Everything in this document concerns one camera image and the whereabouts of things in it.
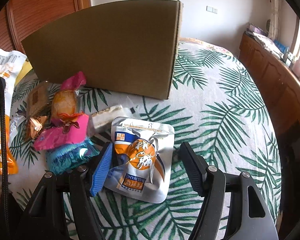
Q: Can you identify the silver orange egg snack packet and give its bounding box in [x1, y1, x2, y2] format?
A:
[104, 116, 174, 204]

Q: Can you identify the orange white snack packet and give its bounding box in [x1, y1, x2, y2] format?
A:
[0, 49, 26, 175]

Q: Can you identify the teal blue snack packet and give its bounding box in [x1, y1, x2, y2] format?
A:
[46, 139, 100, 175]

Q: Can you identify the pink wrapped pastry snack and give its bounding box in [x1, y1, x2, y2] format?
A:
[33, 72, 89, 151]

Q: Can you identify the white wrapped biscuit bar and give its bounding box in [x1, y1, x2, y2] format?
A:
[87, 105, 128, 137]

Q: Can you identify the brown gold wrapped snack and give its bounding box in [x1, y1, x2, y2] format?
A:
[26, 81, 50, 139]

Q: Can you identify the leaf-print bed sheet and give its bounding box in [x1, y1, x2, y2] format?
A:
[8, 41, 283, 240]

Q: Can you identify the yellow plush toy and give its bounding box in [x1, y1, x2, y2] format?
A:
[14, 60, 32, 86]

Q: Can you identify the wooden cabinet counter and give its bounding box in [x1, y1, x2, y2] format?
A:
[238, 33, 300, 135]

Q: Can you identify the brown cardboard box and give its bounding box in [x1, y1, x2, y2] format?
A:
[22, 0, 183, 100]

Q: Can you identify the wooden wardrobe door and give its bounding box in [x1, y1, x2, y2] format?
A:
[0, 0, 91, 53]

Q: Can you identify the beige curtain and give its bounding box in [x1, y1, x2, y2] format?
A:
[268, 0, 281, 41]

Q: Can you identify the black cable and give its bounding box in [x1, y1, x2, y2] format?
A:
[0, 68, 11, 228]

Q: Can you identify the white wall switch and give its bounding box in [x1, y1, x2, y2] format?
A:
[206, 5, 218, 14]

